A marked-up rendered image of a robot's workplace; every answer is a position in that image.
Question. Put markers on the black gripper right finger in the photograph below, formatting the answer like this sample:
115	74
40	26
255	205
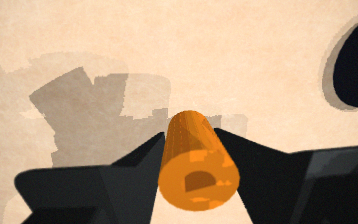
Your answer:
274	185

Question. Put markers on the orange knob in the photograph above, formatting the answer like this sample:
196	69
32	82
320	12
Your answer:
197	173

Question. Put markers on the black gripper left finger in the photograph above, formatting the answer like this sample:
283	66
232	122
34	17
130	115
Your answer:
126	189

